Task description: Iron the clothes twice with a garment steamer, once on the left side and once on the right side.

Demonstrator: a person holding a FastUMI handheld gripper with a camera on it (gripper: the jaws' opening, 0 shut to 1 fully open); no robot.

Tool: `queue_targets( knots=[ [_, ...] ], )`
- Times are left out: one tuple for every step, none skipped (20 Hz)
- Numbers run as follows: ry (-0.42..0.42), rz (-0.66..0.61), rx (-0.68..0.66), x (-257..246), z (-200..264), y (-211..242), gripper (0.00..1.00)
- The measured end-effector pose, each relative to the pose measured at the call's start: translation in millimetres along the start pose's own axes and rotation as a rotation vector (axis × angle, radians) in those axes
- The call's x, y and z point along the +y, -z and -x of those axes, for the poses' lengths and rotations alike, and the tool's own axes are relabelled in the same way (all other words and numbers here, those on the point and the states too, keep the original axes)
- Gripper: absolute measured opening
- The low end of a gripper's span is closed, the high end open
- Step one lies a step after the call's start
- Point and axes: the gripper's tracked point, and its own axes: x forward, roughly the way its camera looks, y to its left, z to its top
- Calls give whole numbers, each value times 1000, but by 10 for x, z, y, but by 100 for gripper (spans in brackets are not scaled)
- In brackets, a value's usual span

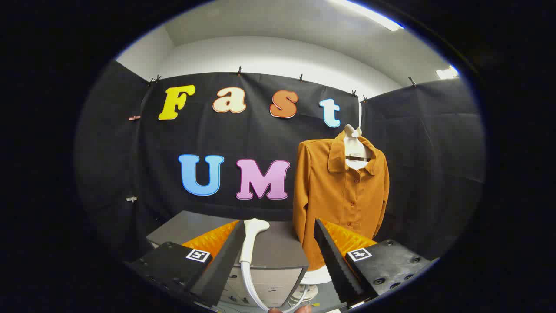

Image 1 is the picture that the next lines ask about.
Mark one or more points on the black backdrop cloth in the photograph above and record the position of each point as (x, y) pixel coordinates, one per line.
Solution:
(243, 134)

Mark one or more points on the row of black clips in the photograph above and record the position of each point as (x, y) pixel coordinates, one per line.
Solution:
(239, 69)

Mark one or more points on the long ceiling light strip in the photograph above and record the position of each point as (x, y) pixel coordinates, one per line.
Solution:
(373, 16)

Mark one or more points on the white mannequin torso hanger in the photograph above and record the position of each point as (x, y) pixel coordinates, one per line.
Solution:
(352, 132)

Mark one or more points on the white garment steamer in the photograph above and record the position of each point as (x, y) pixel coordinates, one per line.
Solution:
(249, 243)

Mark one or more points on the small ceiling light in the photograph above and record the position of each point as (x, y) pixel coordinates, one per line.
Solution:
(447, 73)

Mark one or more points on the orange-brown button shirt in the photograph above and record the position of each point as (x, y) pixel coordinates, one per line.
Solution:
(330, 195)

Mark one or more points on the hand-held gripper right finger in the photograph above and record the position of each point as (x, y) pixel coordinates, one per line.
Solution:
(336, 269)

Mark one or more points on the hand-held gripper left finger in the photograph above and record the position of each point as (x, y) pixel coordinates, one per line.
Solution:
(221, 269)

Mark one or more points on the grey drawer cabinet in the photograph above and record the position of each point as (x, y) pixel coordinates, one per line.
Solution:
(278, 248)

